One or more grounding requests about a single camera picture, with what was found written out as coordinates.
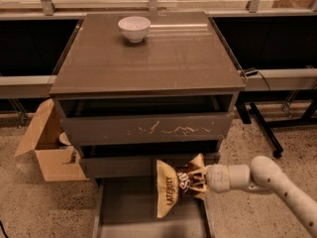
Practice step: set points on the black table leg frame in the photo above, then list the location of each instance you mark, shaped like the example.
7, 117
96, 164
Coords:
246, 108

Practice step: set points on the middle grey drawer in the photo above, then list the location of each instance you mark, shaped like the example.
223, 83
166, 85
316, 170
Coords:
137, 160

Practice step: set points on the white ceramic bowl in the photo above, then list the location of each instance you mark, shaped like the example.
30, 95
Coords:
134, 28

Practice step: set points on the black power adapter with cable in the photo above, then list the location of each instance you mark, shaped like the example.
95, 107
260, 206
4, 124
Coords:
255, 80

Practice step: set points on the bottom grey drawer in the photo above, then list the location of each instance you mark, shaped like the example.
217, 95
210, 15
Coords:
127, 208

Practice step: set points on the brown chip bag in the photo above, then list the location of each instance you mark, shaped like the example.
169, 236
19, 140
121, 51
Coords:
173, 183

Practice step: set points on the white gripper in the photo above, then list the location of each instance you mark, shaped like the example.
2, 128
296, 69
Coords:
216, 178

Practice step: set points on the white cup in box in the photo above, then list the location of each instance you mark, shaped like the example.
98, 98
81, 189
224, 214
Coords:
63, 139

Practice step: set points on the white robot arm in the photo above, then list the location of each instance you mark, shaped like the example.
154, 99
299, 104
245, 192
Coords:
262, 175

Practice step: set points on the grey drawer cabinet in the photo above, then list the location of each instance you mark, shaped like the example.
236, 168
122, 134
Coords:
182, 55

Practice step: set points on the grey drawer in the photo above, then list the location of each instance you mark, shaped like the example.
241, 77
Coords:
127, 208
94, 120
137, 160

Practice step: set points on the top grey drawer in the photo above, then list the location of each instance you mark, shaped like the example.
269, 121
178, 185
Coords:
94, 120

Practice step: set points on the open cardboard box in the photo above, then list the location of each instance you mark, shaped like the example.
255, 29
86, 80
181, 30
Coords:
57, 161

